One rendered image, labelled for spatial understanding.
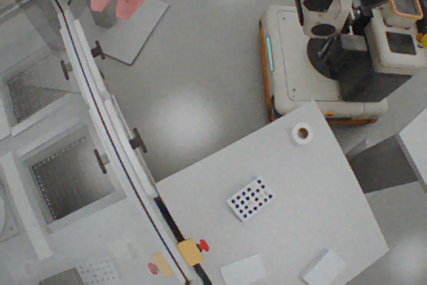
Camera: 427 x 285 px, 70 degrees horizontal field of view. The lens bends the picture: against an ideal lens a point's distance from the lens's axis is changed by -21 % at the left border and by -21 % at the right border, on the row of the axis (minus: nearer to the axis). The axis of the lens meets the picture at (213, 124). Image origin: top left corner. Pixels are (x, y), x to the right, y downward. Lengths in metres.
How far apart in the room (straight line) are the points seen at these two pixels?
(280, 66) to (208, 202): 0.89
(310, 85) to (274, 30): 0.33
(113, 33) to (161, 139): 0.69
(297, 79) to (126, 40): 0.97
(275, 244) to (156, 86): 1.19
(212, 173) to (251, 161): 0.12
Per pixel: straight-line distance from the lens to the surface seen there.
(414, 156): 1.39
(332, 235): 1.21
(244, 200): 1.10
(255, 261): 1.13
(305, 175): 1.18
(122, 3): 0.33
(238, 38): 2.15
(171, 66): 2.06
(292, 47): 1.86
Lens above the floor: 1.88
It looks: 75 degrees down
